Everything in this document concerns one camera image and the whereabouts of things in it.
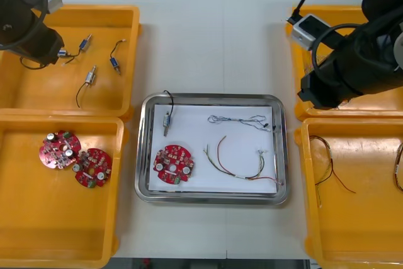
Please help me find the red black green-yellow wire harness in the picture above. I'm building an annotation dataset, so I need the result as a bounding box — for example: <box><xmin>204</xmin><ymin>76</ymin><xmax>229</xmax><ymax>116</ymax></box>
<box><xmin>203</xmin><ymin>135</ymin><xmax>285</xmax><ymax>187</ymax></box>
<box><xmin>308</xmin><ymin>135</ymin><xmax>356</xmax><ymax>209</ymax></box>
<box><xmin>392</xmin><ymin>142</ymin><xmax>403</xmax><ymax>193</ymax></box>

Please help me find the steel tray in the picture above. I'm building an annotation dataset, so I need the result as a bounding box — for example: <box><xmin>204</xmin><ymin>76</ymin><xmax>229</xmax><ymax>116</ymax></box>
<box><xmin>134</xmin><ymin>93</ymin><xmax>290</xmax><ymax>206</ymax></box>

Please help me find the group of small metal solenoids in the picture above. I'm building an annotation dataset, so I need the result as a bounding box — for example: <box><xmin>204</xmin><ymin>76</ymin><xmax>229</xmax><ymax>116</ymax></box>
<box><xmin>58</xmin><ymin>34</ymin><xmax>127</xmax><ymax>108</ymax></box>

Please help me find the white sheet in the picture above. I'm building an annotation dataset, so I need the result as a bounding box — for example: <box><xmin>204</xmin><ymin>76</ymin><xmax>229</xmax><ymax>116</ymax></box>
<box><xmin>147</xmin><ymin>104</ymin><xmax>278</xmax><ymax>194</ymax></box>

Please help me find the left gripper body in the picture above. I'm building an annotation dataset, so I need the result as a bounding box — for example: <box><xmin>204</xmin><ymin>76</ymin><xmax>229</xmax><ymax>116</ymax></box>
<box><xmin>21</xmin><ymin>26</ymin><xmax>65</xmax><ymax>65</ymax></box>

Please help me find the yellow-orange plastic bin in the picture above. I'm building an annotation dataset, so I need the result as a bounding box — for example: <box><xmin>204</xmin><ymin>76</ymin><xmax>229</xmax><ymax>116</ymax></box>
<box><xmin>0</xmin><ymin>4</ymin><xmax>142</xmax><ymax>122</ymax></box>
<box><xmin>294</xmin><ymin>117</ymin><xmax>403</xmax><ymax>269</ymax></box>
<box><xmin>0</xmin><ymin>116</ymin><xmax>130</xmax><ymax>269</ymax></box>
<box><xmin>285</xmin><ymin>4</ymin><xmax>403</xmax><ymax>122</ymax></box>

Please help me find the round red circuit board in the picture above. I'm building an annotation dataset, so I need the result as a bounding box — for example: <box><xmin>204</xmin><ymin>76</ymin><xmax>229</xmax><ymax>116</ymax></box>
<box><xmin>39</xmin><ymin>130</ymin><xmax>79</xmax><ymax>171</ymax></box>
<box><xmin>74</xmin><ymin>147</ymin><xmax>113</xmax><ymax>189</ymax></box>
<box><xmin>153</xmin><ymin>144</ymin><xmax>194</xmax><ymax>185</ymax></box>

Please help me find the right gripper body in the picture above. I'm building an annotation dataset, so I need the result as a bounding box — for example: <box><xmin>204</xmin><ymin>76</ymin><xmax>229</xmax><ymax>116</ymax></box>
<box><xmin>297</xmin><ymin>53</ymin><xmax>363</xmax><ymax>110</ymax></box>

